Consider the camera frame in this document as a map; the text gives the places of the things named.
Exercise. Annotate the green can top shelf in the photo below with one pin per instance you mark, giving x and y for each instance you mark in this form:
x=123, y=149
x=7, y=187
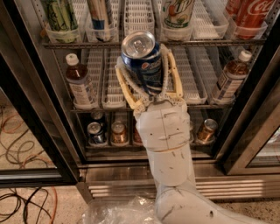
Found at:
x=61, y=18

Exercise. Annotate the steel fridge base grille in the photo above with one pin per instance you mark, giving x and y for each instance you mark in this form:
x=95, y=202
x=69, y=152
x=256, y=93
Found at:
x=123, y=181

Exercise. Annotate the tea bottle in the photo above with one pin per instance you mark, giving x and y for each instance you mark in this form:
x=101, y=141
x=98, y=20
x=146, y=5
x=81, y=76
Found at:
x=80, y=83
x=232, y=76

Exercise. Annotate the glass fridge door left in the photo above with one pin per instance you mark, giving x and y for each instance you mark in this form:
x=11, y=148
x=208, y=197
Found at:
x=32, y=82

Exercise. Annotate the left tea bottle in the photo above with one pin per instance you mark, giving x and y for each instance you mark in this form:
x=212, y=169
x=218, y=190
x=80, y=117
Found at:
x=80, y=83

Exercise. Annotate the brown can bottom shelf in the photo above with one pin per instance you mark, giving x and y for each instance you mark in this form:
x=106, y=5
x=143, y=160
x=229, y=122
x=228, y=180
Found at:
x=119, y=133

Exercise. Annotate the orange can bottom shelf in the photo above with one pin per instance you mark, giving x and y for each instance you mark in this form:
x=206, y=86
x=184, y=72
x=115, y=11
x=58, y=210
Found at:
x=206, y=131

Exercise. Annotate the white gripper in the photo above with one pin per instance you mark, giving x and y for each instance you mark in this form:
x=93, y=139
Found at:
x=164, y=126

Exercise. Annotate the blue can bottom shelf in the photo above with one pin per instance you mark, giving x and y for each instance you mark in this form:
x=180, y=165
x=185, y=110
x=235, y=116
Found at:
x=96, y=133

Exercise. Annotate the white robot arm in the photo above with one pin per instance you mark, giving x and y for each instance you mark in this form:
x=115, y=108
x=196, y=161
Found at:
x=178, y=201

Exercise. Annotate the right tea bottle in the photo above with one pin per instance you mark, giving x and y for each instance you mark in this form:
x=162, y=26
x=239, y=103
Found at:
x=232, y=76

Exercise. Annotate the silver blue slim can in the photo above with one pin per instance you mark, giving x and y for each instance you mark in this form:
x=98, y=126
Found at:
x=102, y=20

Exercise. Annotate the blue pepsi can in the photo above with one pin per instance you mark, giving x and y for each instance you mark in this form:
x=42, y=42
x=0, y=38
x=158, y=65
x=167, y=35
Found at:
x=143, y=62

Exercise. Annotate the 7up can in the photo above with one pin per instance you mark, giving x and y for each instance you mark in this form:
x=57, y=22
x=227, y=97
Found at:
x=176, y=14

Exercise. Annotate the red can bottom shelf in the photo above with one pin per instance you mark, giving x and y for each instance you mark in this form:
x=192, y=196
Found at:
x=137, y=138

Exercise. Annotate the clear plastic bin with bag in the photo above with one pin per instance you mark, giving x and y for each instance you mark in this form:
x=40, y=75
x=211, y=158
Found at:
x=138, y=210

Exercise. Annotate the red coca-cola can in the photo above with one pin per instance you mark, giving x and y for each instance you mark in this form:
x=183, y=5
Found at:
x=248, y=16

